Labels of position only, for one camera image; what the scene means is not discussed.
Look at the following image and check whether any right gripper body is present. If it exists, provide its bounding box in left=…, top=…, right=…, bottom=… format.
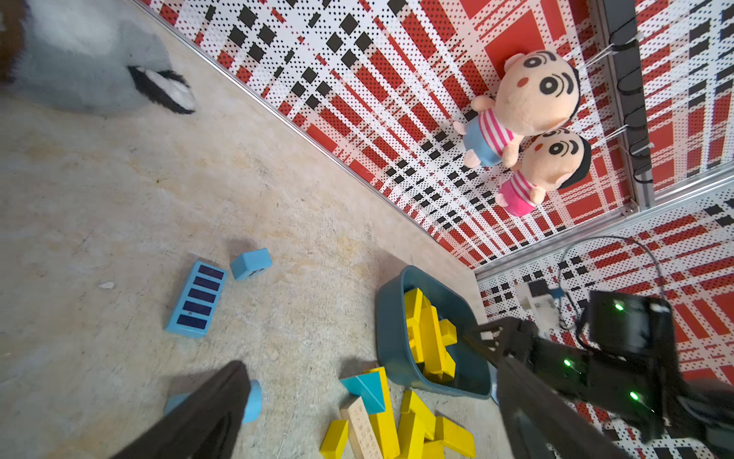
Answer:
left=533, top=291, right=705, bottom=442

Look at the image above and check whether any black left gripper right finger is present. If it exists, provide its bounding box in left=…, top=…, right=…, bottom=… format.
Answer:
left=497, top=358, right=627, bottom=458

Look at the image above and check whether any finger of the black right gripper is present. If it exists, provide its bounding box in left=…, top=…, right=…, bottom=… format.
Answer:
left=463, top=317, right=536, bottom=367

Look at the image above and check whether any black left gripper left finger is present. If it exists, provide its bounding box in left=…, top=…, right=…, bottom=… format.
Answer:
left=115, top=361, right=252, bottom=458

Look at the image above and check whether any yellow angled block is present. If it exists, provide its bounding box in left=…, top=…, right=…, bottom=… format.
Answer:
left=369, top=367, right=401, bottom=459

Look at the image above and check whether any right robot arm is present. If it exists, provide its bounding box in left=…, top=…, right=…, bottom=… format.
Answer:
left=464, top=291, right=733, bottom=458

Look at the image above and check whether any light blue cylinder block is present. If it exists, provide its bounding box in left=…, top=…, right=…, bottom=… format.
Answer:
left=164, top=380, right=263, bottom=425

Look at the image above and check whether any dark teal plastic bin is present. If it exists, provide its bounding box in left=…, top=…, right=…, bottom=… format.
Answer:
left=376, top=265, right=494, bottom=400

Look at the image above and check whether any yellow block pile centre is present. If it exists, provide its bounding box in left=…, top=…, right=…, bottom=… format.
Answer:
left=398, top=390, right=477, bottom=458

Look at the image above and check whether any blue striped block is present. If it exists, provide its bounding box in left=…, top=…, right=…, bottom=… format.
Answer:
left=164, top=260, right=227, bottom=339

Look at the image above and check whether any printed natural wood block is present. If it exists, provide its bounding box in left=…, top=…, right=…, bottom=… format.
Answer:
left=339, top=396, right=383, bottom=459

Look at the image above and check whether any small light blue cube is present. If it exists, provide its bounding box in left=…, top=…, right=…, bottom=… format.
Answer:
left=231, top=249, right=273, bottom=280

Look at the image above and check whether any pink-shirt hanging plush doll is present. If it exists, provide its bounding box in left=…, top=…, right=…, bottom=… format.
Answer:
left=495, top=128, right=592, bottom=217

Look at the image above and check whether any blue-shirt hanging plush doll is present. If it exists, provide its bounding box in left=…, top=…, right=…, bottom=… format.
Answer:
left=453, top=50, right=580, bottom=169

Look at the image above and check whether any grey plush husky toy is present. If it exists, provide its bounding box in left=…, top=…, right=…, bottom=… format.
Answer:
left=1, top=1, right=196, bottom=116

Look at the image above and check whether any black hook rail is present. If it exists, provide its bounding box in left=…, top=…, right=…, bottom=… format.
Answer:
left=593, top=0, right=656, bottom=212

